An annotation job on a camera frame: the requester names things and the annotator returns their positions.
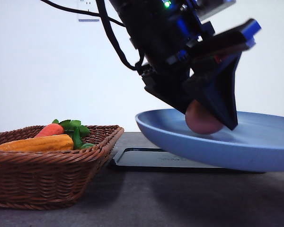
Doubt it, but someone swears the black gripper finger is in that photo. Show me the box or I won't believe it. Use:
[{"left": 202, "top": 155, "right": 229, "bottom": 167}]
[
  {"left": 142, "top": 66, "right": 195, "bottom": 114},
  {"left": 183, "top": 50, "right": 242, "bottom": 130}
]

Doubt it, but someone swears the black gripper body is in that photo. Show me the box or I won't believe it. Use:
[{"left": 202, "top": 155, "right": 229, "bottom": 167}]
[{"left": 109, "top": 0, "right": 262, "bottom": 76}]

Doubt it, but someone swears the brown egg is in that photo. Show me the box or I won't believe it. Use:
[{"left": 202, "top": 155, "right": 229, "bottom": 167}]
[{"left": 185, "top": 100, "right": 222, "bottom": 134}]

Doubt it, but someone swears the light blue plate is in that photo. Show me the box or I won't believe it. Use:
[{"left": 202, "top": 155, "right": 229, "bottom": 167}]
[{"left": 135, "top": 109, "right": 284, "bottom": 173}]

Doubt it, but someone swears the brown wicker basket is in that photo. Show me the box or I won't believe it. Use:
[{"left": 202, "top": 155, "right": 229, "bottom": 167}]
[{"left": 0, "top": 125, "right": 124, "bottom": 210}]

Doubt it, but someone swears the dark green tray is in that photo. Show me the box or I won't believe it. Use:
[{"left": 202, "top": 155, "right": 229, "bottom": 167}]
[{"left": 113, "top": 148, "right": 264, "bottom": 175}]

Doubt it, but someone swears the green toy pepper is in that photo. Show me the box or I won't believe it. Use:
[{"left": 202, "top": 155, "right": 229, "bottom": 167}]
[{"left": 81, "top": 143, "right": 95, "bottom": 148}]

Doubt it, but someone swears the green toy leafy vegetable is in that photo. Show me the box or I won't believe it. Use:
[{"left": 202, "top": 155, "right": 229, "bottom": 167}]
[{"left": 52, "top": 119, "right": 90, "bottom": 149}]

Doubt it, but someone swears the yellow toy corn cob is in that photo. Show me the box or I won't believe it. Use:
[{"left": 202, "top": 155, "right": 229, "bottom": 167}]
[{"left": 0, "top": 134, "right": 73, "bottom": 152}]

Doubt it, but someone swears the orange toy carrot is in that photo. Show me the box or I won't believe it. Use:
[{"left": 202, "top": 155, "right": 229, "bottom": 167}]
[{"left": 35, "top": 123, "right": 64, "bottom": 138}]

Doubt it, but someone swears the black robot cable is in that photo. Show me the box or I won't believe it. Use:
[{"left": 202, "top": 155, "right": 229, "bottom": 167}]
[{"left": 40, "top": 0, "right": 144, "bottom": 73}]

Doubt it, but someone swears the white wall socket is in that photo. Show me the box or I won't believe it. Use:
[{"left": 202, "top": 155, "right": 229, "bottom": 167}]
[{"left": 78, "top": 0, "right": 102, "bottom": 22}]

